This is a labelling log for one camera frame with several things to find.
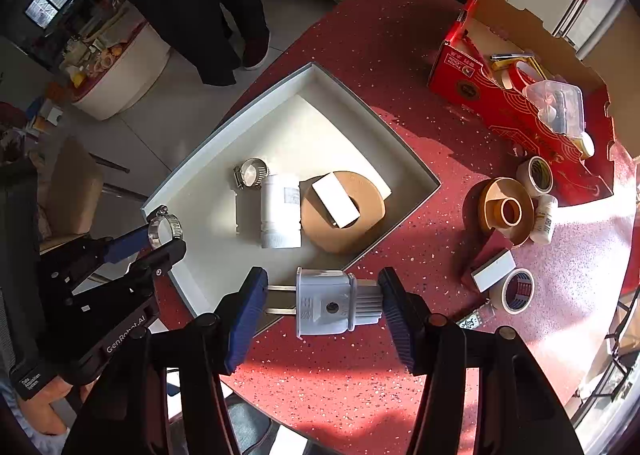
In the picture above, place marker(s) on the clear plastic container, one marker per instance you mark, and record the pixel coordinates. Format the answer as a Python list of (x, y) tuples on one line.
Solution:
[(560, 106)]

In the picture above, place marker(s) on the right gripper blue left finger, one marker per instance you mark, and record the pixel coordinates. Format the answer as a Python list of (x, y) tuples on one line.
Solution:
[(247, 307)]

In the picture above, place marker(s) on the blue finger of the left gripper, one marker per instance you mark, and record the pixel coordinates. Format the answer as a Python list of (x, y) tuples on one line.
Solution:
[(126, 245)]

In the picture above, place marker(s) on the operator left hand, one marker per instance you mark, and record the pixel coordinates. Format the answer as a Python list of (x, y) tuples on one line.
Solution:
[(38, 410)]

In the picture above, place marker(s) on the white round snack table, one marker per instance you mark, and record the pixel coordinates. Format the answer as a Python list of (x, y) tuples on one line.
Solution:
[(113, 62)]

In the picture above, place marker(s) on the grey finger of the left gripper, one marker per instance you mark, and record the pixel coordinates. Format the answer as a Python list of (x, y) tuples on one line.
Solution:
[(157, 263)]

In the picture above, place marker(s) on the tan spool with hub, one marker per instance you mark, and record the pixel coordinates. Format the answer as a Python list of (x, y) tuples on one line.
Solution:
[(506, 207)]

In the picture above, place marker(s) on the metal hose clamp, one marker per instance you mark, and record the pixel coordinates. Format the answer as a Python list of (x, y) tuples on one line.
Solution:
[(250, 173), (163, 227)]

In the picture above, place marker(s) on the operator jeans leg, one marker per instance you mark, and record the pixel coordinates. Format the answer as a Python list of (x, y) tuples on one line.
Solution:
[(258, 434)]

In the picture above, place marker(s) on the red cardboard gift box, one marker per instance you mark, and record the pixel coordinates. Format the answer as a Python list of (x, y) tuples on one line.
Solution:
[(463, 77)]

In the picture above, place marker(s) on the large masking tape roll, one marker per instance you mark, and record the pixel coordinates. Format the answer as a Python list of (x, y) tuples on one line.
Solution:
[(514, 292)]

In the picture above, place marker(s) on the small white pill bottle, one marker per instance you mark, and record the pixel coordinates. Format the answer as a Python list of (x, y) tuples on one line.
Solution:
[(544, 223)]

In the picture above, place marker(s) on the tan foam ring disc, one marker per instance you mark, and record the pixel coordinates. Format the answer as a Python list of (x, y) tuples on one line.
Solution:
[(319, 228)]

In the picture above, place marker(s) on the white power plug adapter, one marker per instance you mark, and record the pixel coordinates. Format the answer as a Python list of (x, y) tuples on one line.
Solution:
[(330, 302)]

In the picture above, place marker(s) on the white red flat box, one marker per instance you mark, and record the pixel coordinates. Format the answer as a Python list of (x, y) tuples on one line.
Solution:
[(491, 264)]

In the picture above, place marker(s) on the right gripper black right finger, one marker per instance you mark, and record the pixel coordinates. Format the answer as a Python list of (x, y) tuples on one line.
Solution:
[(402, 319)]

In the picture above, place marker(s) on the grey white storage tray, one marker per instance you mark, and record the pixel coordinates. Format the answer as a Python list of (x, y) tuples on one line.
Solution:
[(306, 126)]

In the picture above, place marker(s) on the small masking tape roll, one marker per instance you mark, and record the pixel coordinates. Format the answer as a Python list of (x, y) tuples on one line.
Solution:
[(536, 176)]

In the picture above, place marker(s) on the large white plastic bottle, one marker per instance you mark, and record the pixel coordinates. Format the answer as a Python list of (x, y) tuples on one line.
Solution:
[(280, 226)]

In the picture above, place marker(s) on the white rectangular box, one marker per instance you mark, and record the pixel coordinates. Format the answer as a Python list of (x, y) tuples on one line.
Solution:
[(342, 210)]

